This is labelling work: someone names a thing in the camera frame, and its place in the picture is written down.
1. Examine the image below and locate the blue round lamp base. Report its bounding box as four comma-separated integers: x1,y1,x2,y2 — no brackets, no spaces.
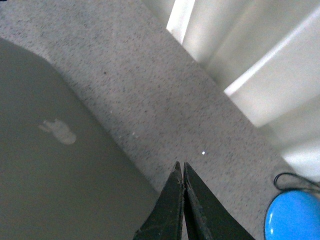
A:
264,190,320,240

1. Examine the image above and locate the black lamp cable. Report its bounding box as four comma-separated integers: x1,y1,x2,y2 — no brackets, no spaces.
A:
273,172,320,194

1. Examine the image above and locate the grey laptop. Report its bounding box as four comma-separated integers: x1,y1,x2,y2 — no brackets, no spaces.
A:
0,39,158,240

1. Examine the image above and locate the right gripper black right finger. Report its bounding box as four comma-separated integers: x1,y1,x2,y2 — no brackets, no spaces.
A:
183,162,254,240

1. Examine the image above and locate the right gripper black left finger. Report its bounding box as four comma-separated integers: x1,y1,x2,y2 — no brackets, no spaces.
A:
133,161,185,240

